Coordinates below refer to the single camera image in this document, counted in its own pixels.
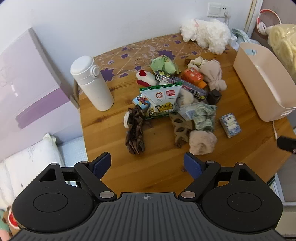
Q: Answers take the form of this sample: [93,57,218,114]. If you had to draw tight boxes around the small black box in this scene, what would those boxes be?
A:
[206,90,222,105]

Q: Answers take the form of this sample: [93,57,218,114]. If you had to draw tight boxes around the beige storage box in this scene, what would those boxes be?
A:
[233,42,296,122]

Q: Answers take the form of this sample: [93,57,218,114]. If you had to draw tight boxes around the pale green plastic bag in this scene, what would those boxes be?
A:
[230,28,252,50]

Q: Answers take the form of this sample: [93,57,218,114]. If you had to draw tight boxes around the white thermos bottle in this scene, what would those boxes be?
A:
[70,56,114,112]

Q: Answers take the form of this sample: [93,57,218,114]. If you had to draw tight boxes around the green and white sock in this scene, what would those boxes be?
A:
[193,104,217,132]

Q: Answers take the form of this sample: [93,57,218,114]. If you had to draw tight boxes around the beige fuzzy sock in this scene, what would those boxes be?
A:
[188,130,218,156]

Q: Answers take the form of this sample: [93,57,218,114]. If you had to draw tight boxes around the white wall socket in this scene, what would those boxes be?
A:
[207,2,232,18]

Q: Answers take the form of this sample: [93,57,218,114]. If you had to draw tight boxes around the small white plush toy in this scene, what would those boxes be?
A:
[187,57,208,70]

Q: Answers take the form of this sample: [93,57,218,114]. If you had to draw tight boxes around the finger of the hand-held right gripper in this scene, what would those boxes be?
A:
[277,136,296,154]

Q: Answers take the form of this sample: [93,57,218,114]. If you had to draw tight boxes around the small blue packet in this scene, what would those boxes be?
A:
[132,95,151,112]

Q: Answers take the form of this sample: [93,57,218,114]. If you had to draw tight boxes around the purple floral table mat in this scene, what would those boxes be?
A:
[94,34,232,82]

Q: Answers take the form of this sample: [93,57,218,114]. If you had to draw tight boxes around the green paper wrapper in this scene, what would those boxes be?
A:
[150,55,179,75]

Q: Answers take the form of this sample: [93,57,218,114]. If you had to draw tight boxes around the thin white cable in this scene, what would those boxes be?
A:
[272,119,279,140]

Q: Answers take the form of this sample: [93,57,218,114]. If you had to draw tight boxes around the beige cloth bundle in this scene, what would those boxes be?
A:
[200,60,227,92]

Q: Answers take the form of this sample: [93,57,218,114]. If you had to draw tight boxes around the white green-edged packet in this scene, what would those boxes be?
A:
[139,83,183,107]

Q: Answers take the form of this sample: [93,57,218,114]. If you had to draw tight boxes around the red white small toy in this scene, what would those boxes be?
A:
[136,70,158,87]

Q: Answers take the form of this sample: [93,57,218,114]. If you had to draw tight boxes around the light blue bed sheet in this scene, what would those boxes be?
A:
[57,137,89,167]

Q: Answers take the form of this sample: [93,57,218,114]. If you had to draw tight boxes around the white plush under packet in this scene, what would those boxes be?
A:
[177,89,197,107]

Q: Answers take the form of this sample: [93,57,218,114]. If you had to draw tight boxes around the orange box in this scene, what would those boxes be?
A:
[181,69,204,84]

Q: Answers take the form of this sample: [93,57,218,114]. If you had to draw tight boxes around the clear plastic packet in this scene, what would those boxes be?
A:
[178,104,197,121]

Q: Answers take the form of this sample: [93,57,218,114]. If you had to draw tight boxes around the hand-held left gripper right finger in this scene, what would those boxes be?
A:
[179,152,255,201]

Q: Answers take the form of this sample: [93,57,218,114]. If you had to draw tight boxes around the red and white headphones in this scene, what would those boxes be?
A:
[257,9,282,36]

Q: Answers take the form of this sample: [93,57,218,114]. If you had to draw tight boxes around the round wooden desk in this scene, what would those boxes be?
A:
[73,32,295,197]

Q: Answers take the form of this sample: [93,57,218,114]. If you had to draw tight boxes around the purple and white cabinet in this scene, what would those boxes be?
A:
[0,28,80,160]

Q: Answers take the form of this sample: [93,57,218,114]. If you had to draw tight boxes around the white pillow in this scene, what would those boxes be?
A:
[0,133,65,204]

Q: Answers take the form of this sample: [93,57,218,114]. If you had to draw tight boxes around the blue floral tissue packet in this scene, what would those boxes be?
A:
[219,113,242,138]

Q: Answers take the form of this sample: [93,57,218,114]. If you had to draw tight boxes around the long star-printed box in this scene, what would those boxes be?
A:
[154,72,208,101]

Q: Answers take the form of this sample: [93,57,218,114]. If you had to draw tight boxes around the cream door frame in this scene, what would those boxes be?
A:
[244,0,264,40]

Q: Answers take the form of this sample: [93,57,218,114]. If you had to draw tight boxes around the pale yellow blanket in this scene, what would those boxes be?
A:
[268,24,296,79]

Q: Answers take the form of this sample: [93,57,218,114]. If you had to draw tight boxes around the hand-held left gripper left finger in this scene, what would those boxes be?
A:
[38,152,115,202]

